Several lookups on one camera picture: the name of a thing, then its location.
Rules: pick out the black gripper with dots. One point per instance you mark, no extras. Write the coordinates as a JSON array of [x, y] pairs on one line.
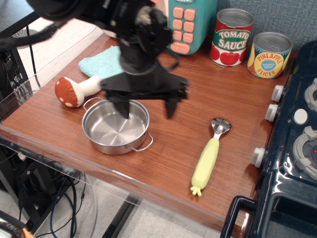
[[153, 84]]

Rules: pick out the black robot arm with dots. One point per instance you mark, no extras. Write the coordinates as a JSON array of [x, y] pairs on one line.
[[91, 11]]

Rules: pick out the folded light blue towel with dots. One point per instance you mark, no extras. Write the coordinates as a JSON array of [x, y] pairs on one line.
[[104, 65]]

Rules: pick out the stainless steel pot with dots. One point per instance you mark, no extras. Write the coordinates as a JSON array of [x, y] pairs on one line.
[[112, 134]]

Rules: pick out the plush brown mushroom toy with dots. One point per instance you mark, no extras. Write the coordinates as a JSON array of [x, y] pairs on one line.
[[72, 94]]

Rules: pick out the teal toy microwave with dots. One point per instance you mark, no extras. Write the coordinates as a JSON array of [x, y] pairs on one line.
[[188, 24]]

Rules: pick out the tomato sauce can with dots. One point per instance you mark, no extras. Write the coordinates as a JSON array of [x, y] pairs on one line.
[[232, 32]]

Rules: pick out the pineapple slices can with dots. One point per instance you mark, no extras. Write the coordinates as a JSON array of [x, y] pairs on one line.
[[269, 55]]

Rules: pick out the dark blue toy stove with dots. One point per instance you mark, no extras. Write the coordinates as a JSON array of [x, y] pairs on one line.
[[286, 201]]

